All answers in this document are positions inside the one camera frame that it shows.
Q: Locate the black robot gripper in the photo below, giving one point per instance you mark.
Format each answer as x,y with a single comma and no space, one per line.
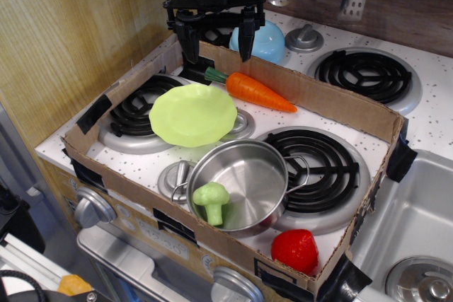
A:
252,19

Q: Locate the green toy broccoli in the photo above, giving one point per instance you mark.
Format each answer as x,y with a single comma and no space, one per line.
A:
212,196

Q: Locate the stainless steel pan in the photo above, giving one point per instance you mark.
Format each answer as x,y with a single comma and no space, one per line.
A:
255,175

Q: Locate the light blue plastic bowl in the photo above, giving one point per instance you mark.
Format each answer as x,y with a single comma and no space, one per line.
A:
269,43

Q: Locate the orange toy carrot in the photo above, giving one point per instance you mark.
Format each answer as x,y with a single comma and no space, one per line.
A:
250,90

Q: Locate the silver stove top knob back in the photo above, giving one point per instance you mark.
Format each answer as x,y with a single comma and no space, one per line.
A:
304,40

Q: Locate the silver stove knob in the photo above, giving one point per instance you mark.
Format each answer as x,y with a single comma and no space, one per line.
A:
173,180
244,127
304,40

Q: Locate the light green plastic plate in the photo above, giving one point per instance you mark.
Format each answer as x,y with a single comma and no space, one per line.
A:
193,115

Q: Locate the silver stove top knob middle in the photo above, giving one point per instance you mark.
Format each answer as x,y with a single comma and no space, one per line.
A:
244,127

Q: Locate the front left black burner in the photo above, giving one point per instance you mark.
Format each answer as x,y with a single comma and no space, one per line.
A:
127,128

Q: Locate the silver stove top knob front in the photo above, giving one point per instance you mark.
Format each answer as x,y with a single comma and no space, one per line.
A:
173,180

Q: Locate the back right black burner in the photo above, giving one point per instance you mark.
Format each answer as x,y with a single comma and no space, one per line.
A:
378,75

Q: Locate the front right black burner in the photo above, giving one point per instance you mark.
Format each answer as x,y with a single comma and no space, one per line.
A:
327,178

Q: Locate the brown cardboard fence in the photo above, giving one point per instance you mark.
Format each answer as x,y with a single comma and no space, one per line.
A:
132,180

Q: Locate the silver oven knob left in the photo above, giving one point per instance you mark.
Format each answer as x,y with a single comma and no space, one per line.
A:
92,209

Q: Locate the silver oven knob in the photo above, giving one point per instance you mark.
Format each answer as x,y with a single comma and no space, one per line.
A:
92,209
229,285

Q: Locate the red toy strawberry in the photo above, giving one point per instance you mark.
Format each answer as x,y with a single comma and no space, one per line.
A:
297,249

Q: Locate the silver oven knob right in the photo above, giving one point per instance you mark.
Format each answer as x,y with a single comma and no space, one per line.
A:
229,285

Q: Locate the silver sink basin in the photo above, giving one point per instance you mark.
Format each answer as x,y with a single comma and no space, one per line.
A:
412,218

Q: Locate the orange object bottom left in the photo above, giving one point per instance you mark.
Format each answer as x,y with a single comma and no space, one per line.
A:
72,284

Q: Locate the silver sink drain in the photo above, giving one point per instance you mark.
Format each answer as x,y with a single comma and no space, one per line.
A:
419,279

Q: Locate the silver oven door handle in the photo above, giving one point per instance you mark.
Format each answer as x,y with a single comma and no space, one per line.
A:
125,261

